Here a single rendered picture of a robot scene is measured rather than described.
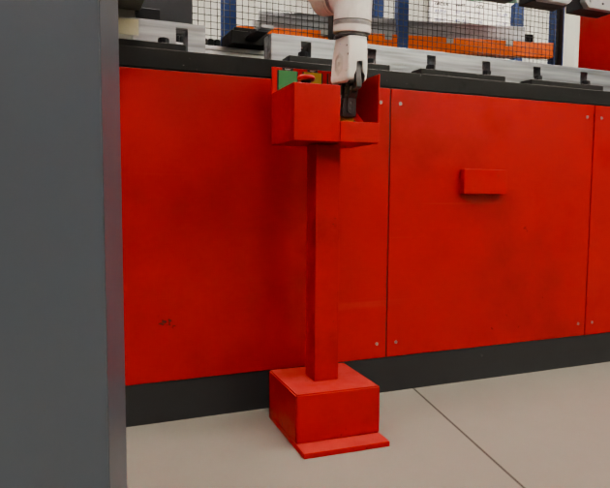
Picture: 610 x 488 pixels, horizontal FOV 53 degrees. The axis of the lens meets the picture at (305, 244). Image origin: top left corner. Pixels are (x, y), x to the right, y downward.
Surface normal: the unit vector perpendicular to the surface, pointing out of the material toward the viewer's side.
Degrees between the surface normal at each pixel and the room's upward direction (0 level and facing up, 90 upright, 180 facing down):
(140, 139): 90
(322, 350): 90
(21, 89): 90
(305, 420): 90
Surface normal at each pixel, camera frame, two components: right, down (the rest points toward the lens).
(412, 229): 0.38, 0.08
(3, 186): 0.18, 0.08
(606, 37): -0.92, 0.03
